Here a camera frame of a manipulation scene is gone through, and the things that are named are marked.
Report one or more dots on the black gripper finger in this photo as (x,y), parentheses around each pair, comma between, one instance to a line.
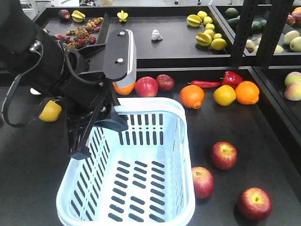
(79,127)
(112,120)

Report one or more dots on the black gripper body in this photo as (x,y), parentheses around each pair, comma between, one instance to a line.
(85,87)

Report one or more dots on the light blue plastic basket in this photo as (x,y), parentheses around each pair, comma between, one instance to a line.
(137,177)

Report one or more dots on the red apple front bottom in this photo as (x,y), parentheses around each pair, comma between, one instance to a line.
(255,204)

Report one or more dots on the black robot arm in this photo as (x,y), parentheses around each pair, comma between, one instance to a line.
(31,56)

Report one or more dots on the yellow lemon near arm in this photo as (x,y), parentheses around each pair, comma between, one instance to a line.
(51,112)

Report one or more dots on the red apple in row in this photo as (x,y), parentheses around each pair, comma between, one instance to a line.
(146,87)

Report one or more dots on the dark red apple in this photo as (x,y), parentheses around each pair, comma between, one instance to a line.
(165,82)

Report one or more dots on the yellow star fruit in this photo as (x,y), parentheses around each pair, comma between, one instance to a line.
(122,16)

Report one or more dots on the white garlic bulb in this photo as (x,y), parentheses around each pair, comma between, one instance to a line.
(156,36)

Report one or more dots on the red chili pepper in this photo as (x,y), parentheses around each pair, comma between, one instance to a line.
(205,84)

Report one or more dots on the yellow orange fruit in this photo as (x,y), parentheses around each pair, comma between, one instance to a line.
(224,95)

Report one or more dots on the red bell pepper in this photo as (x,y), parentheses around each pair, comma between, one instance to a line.
(232,79)

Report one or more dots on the black wooden produce stand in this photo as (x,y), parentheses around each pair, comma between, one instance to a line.
(34,158)

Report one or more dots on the pale peach fruit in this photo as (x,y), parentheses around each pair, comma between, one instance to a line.
(292,77)
(293,91)

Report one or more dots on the wrist camera with black plate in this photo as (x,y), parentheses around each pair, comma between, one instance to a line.
(120,58)

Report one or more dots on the black upright rack post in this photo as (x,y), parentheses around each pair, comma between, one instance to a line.
(244,27)

